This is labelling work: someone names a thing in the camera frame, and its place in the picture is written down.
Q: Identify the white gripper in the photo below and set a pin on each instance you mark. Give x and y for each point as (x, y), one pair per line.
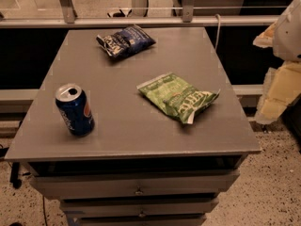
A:
(290, 35)

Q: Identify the blue chip bag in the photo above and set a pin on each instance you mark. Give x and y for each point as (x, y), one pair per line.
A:
(126, 42)

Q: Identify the grey drawer cabinet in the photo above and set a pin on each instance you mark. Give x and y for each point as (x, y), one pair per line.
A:
(130, 134)

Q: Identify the middle grey drawer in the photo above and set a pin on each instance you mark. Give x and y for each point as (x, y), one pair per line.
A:
(139, 208)

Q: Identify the top grey drawer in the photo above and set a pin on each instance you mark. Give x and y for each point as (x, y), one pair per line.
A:
(135, 185)

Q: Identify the bottom grey drawer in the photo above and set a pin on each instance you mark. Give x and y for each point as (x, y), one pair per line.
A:
(172, 220)

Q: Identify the metal railing frame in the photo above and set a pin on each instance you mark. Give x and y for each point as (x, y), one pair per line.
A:
(118, 13)

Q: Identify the blue pepsi can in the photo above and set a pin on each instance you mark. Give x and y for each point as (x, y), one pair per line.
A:
(74, 108)

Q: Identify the grey drawer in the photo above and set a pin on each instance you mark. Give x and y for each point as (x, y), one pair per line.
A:
(139, 208)
(172, 220)
(135, 185)

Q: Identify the green chip bag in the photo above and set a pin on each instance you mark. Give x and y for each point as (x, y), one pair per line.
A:
(177, 98)

